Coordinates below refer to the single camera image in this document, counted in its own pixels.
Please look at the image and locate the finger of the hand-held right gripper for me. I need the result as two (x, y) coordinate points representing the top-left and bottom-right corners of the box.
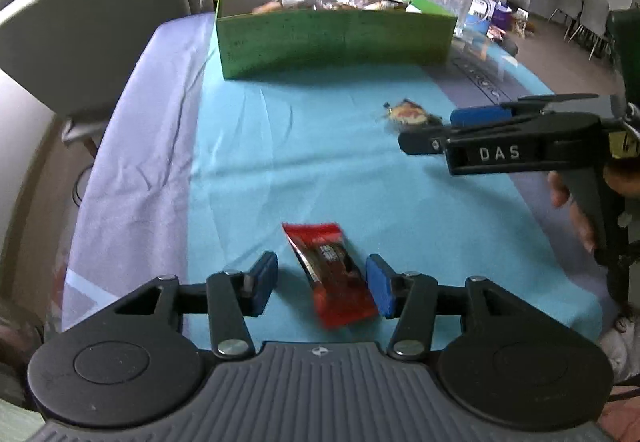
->
(450, 93), (601, 127)
(397, 111), (598, 156)

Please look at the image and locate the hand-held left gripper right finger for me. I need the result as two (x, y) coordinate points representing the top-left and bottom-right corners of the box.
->
(365, 253), (531, 360)

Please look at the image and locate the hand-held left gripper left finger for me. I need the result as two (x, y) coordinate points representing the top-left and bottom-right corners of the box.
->
(112, 251), (278, 360)

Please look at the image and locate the small yellow brown snack packet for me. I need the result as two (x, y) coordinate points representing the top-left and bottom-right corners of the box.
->
(381, 98), (443, 127)

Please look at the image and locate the red snack packet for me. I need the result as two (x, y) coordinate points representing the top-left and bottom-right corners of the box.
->
(281, 222), (378, 329)

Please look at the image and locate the green cardboard box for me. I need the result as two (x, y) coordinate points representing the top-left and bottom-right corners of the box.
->
(215, 0), (458, 80)

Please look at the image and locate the person's right hand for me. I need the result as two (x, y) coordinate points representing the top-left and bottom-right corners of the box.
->
(547, 169), (597, 254)

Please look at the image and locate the purple gift bag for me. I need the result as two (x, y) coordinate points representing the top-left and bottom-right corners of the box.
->
(492, 0), (513, 28)

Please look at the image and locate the pile of packets in box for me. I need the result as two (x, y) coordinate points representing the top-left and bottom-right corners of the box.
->
(250, 0), (426, 14)

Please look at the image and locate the lavender cloth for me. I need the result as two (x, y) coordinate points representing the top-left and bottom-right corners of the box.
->
(60, 12), (221, 333)

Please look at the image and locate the grey armchair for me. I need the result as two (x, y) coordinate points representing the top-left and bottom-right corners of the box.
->
(0, 0), (213, 145)

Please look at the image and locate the black floor cable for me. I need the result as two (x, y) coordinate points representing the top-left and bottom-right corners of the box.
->
(72, 162), (98, 205)

